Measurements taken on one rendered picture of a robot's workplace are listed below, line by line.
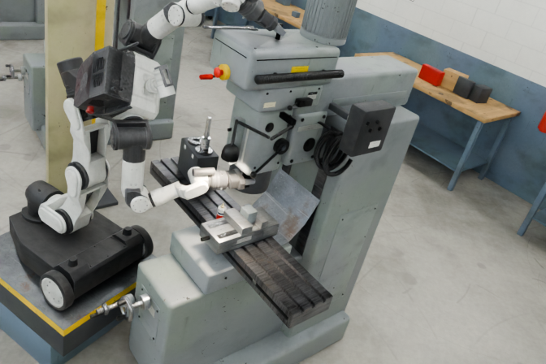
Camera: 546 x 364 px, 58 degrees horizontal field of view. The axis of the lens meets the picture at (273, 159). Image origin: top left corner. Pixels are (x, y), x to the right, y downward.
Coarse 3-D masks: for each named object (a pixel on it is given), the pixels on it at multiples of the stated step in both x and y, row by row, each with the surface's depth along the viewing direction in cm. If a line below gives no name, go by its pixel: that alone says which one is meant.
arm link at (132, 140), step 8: (120, 128) 195; (128, 128) 196; (136, 128) 197; (144, 128) 199; (120, 136) 193; (128, 136) 194; (136, 136) 196; (144, 136) 197; (120, 144) 194; (128, 144) 195; (136, 144) 197; (144, 144) 198; (128, 152) 198; (136, 152) 198; (144, 152) 201; (128, 160) 199; (136, 160) 199; (144, 160) 203
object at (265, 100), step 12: (228, 84) 205; (240, 96) 199; (252, 96) 194; (264, 96) 190; (276, 96) 194; (288, 96) 199; (300, 96) 203; (312, 96) 208; (264, 108) 193; (276, 108) 198
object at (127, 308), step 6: (144, 294) 225; (120, 300) 222; (126, 300) 217; (138, 300) 227; (144, 300) 223; (150, 300) 226; (120, 306) 223; (126, 306) 219; (132, 306) 217; (138, 306) 223; (144, 306) 223; (126, 312) 220; (132, 312) 216; (120, 318) 220; (126, 318) 220; (132, 318) 218
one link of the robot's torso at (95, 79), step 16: (112, 48) 192; (128, 48) 199; (96, 64) 193; (112, 64) 191; (128, 64) 197; (144, 64) 203; (80, 80) 204; (96, 80) 215; (112, 80) 190; (128, 80) 196; (144, 80) 202; (80, 96) 200; (96, 96) 189; (112, 96) 189; (128, 96) 195; (144, 96) 201; (96, 112) 207; (112, 112) 196; (128, 112) 197; (144, 112) 201
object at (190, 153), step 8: (192, 136) 266; (200, 136) 271; (184, 144) 262; (192, 144) 260; (200, 144) 261; (184, 152) 263; (192, 152) 256; (200, 152) 253; (208, 152) 255; (184, 160) 264; (192, 160) 256; (200, 160) 252; (208, 160) 254; (216, 160) 257; (184, 168) 266; (216, 168) 260; (184, 176) 267
